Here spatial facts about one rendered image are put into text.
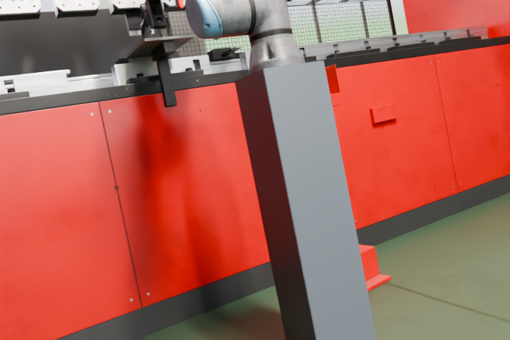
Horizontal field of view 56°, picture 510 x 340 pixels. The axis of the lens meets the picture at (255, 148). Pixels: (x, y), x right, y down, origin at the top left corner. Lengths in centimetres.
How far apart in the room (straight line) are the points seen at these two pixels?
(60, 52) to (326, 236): 160
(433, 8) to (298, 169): 251
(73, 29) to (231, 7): 134
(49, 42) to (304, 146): 152
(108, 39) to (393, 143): 146
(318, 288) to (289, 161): 33
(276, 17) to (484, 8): 222
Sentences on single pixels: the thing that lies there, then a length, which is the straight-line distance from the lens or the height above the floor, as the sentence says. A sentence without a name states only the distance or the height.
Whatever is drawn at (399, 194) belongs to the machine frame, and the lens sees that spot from 239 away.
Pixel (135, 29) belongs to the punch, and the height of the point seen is 110.
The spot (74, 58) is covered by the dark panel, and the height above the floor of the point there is 112.
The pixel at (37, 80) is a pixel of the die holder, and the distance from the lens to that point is 183.
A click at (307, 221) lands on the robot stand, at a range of 121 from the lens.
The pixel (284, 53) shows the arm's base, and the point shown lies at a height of 81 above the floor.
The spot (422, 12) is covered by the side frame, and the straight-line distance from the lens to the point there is 362.
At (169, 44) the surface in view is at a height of 98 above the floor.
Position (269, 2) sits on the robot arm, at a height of 94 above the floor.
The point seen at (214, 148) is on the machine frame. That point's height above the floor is 59.
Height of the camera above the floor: 64
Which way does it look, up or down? 3 degrees down
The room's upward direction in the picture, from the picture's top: 11 degrees counter-clockwise
